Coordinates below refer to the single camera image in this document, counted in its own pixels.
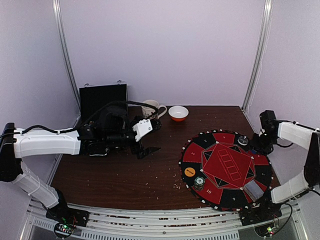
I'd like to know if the black dealer button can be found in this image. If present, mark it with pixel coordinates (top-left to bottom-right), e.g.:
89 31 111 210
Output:
237 135 249 146

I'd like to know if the orange big blind button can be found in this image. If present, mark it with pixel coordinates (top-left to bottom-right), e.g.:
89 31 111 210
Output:
184 167 196 178

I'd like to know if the stack of poker chips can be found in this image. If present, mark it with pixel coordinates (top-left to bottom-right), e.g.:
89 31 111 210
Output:
193 176 205 191

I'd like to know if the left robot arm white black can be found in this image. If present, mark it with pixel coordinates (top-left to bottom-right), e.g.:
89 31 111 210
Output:
0 100 162 227

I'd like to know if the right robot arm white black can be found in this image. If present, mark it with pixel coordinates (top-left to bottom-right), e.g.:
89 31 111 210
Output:
250 110 320 221

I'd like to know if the black poker chip case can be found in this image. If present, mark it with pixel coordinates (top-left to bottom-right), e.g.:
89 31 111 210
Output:
78 83 129 157

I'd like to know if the white floral ceramic mug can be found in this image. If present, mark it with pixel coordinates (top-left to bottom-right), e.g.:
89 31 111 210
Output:
141 99 168 120

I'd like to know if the deck of playing cards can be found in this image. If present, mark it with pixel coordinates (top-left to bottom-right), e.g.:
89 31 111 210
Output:
243 180 264 202

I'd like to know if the orange white ceramic bowl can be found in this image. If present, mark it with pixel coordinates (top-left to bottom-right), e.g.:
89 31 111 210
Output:
168 105 189 122

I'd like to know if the red black poker mat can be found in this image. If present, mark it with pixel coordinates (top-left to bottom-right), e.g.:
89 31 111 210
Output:
178 129 273 212

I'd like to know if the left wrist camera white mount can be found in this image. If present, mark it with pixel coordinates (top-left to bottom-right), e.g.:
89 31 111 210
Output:
132 119 153 142

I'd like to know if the aluminium front rail base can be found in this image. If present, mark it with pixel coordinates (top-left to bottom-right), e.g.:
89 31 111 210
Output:
21 196 310 240

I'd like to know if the left aluminium frame post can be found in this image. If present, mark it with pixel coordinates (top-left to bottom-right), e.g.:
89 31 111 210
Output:
52 0 81 111

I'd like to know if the aluminium frame post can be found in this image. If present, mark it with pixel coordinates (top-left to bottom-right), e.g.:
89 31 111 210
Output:
52 0 81 111
242 0 273 113

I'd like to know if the right aluminium frame post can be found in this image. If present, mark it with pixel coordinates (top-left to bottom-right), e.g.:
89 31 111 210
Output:
242 0 273 113

